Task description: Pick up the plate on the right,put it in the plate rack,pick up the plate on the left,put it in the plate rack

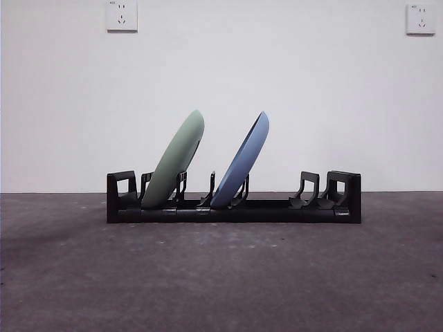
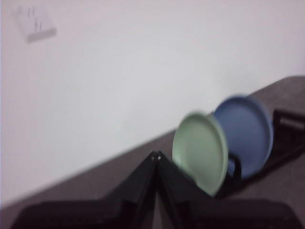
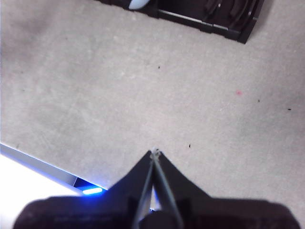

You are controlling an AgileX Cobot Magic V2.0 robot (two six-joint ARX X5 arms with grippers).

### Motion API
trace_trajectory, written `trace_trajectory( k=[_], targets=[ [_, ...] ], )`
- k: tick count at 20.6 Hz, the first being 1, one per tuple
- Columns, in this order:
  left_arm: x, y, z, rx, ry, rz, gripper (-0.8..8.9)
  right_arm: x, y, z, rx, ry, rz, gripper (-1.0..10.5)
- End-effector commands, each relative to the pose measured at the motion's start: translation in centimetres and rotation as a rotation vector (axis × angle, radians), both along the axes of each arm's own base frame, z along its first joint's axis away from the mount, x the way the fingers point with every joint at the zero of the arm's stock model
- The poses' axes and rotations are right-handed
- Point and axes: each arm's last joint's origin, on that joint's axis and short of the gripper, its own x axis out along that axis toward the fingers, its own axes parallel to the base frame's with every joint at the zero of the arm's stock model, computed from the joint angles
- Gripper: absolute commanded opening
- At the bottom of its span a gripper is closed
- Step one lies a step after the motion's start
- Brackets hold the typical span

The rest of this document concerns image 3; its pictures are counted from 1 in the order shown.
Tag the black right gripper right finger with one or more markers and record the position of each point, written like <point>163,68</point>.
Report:
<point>214,210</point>

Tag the glowing blue light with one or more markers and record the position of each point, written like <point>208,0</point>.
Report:
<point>91,191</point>

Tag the blue round plate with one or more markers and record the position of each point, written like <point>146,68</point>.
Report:
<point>138,3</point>

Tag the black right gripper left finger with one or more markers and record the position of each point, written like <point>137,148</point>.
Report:
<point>95,210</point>

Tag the black plastic plate rack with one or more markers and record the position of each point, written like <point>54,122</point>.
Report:
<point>214,16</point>

